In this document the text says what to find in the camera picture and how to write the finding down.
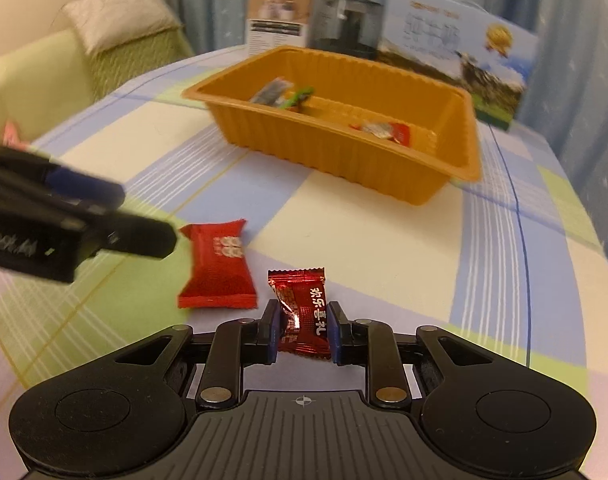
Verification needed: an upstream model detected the beige product box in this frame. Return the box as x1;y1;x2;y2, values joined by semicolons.
246;0;342;57

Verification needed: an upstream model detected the green sofa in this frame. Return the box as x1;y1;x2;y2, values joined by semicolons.
0;25;197;143

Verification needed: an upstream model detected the orange plastic tray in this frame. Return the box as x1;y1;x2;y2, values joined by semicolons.
182;45;483;207

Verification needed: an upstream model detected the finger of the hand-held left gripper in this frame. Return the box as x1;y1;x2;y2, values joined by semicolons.
103;209;177;260
45;157;127;207

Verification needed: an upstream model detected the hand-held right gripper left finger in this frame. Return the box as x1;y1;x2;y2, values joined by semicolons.
111;300;282;412

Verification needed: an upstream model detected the white pillow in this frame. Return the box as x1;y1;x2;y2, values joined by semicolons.
61;0;182;56

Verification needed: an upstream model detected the green glass jar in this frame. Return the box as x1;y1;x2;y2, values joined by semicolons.
324;0;385;60

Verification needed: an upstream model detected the red snack packet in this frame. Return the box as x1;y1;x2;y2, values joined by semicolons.
177;219;259;310

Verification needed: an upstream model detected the grey snack packet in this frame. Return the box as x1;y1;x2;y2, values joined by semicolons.
250;77;295;107

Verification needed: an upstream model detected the blue milk carton box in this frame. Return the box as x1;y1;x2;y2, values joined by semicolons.
375;0;539;132

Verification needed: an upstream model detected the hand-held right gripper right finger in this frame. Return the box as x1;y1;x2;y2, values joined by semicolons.
328;301;499;411

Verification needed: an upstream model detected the pink snack packet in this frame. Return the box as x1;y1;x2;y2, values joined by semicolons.
3;121;31;151

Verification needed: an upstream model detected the green snack packet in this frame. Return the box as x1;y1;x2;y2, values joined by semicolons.
282;86;315;111

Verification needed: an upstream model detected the red candy with pale centre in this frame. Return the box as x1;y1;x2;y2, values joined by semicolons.
351;120;413;147

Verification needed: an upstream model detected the dark red candy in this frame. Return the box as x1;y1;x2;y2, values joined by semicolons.
267;267;332;358

